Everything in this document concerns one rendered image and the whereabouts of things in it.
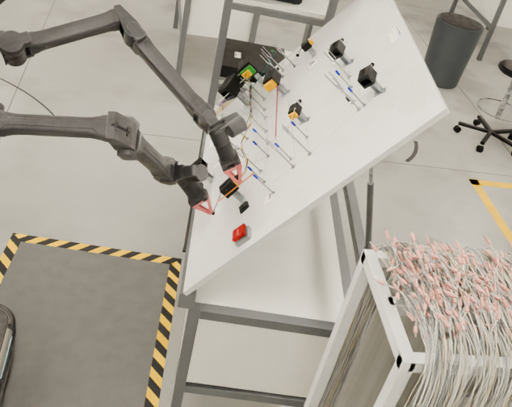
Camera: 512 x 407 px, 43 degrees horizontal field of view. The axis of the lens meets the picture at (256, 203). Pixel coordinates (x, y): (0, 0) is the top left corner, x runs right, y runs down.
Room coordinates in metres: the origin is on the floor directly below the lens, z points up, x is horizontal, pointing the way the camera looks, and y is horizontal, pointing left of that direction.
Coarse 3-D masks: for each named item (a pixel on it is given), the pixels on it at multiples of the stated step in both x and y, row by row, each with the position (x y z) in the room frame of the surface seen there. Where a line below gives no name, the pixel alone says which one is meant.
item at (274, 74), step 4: (276, 68) 2.49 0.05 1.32; (268, 72) 2.42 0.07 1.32; (272, 72) 2.40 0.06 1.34; (276, 72) 2.42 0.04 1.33; (268, 76) 2.39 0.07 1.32; (272, 76) 2.37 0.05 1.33; (276, 76) 2.40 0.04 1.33; (280, 76) 2.42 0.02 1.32; (264, 80) 2.38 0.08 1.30; (268, 80) 2.37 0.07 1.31; (276, 80) 2.37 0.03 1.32; (280, 84) 2.41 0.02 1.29; (276, 88) 2.40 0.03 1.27; (280, 88) 2.41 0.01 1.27; (284, 88) 2.41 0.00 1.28; (280, 92) 2.40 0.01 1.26; (284, 92) 2.42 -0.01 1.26; (288, 92) 2.39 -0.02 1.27
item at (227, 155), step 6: (228, 144) 1.85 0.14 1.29; (216, 150) 1.85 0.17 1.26; (222, 150) 1.84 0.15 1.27; (228, 150) 1.84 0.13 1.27; (234, 150) 1.90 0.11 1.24; (222, 156) 1.84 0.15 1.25; (228, 156) 1.84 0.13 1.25; (234, 156) 1.85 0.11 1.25; (222, 162) 1.83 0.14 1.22; (228, 162) 1.82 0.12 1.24; (234, 162) 1.82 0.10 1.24; (222, 168) 1.81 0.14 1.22
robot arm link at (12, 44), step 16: (96, 16) 2.02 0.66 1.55; (112, 16) 2.03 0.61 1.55; (128, 16) 2.05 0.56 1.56; (16, 32) 1.87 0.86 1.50; (32, 32) 1.90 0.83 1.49; (48, 32) 1.93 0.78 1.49; (64, 32) 1.94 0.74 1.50; (80, 32) 1.96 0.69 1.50; (96, 32) 2.00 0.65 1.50; (128, 32) 2.00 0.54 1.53; (0, 48) 1.82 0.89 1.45; (16, 48) 1.83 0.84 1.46; (32, 48) 1.87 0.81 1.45; (48, 48) 1.92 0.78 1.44; (16, 64) 1.86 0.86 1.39
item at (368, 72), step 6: (366, 66) 1.95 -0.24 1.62; (372, 66) 1.99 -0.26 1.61; (360, 72) 1.94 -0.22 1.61; (366, 72) 1.91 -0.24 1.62; (372, 72) 1.93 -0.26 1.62; (360, 78) 1.90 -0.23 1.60; (366, 78) 1.92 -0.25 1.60; (372, 78) 1.90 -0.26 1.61; (360, 84) 1.90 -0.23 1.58; (366, 84) 1.91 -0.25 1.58; (372, 84) 1.90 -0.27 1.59; (378, 84) 1.93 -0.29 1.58; (378, 90) 1.94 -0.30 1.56; (384, 90) 1.92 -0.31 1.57
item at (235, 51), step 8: (232, 40) 3.15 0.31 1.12; (240, 40) 3.18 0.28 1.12; (232, 48) 3.05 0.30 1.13; (240, 48) 3.07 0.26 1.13; (248, 48) 3.10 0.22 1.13; (256, 48) 3.12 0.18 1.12; (272, 48) 3.17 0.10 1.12; (224, 56) 2.94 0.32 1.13; (232, 56) 2.96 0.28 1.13; (240, 56) 2.98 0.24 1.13; (256, 56) 3.03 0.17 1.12; (264, 56) 3.06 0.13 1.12; (272, 56) 3.08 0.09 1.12; (280, 56) 3.10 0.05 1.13; (224, 64) 2.84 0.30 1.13; (232, 64) 2.87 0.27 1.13; (264, 64) 2.96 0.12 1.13; (272, 64) 2.98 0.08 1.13; (224, 72) 2.83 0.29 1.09; (232, 72) 2.83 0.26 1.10; (264, 72) 2.86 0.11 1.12; (256, 80) 2.85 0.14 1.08
